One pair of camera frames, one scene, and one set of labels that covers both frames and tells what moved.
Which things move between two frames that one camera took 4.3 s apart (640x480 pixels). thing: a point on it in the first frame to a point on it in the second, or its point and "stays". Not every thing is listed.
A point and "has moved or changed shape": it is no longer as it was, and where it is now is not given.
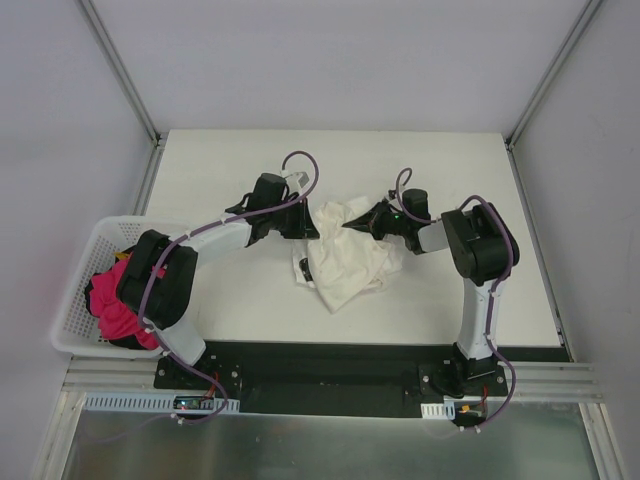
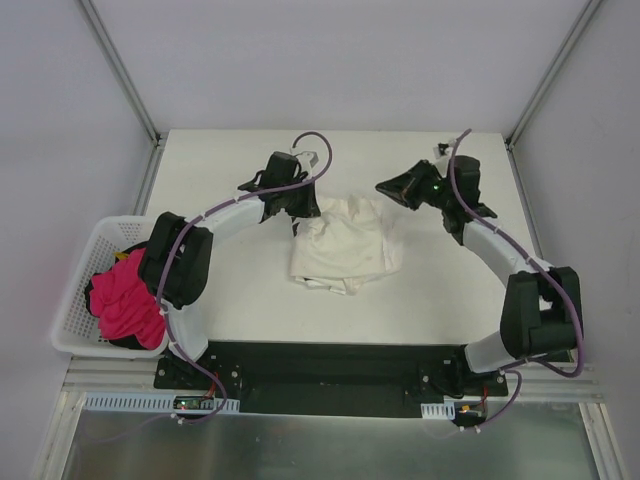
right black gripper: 376,220 to 417,185
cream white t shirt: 345,260 has moved or changed shape
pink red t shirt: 116,320 stays
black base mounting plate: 339,377 stays
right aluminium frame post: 578,27 stays
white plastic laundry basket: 74,327 stays
